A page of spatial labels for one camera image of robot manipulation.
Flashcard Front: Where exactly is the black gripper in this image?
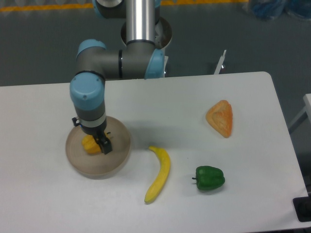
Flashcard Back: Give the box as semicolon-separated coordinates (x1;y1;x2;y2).
71;116;112;154

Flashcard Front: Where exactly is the yellow bell pepper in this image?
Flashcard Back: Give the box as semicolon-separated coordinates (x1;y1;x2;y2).
81;135;102;154

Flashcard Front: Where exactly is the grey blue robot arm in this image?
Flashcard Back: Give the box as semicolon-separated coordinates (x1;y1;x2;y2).
69;0;165;154

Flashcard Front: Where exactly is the beige round plate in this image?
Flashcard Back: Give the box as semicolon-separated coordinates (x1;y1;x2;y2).
66;116;131;179

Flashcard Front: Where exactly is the green bell pepper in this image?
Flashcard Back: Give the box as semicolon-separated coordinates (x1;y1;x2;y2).
192;166;225;191

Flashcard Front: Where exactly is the yellow banana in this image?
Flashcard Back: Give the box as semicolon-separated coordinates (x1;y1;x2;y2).
144;146;171;204

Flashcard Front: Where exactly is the orange triangular bread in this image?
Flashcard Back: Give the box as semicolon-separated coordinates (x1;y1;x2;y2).
206;100;233;138

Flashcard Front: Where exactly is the black device at table edge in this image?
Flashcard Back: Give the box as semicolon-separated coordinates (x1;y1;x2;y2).
293;196;311;222

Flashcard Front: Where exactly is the white furniture at right edge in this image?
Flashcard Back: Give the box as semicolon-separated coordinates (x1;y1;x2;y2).
288;93;311;134

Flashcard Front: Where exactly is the white table leg frame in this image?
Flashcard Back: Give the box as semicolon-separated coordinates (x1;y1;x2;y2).
214;50;226;75

